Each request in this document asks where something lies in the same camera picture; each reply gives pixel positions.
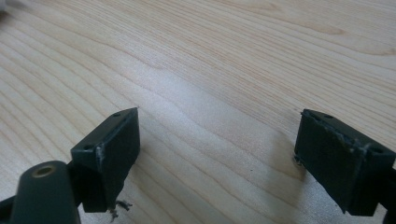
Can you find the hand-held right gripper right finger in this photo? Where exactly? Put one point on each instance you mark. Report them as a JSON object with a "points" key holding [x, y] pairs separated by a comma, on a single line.
{"points": [[336, 161]]}

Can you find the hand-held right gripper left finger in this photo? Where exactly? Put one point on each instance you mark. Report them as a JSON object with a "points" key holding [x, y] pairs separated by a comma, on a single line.
{"points": [[115, 149]]}

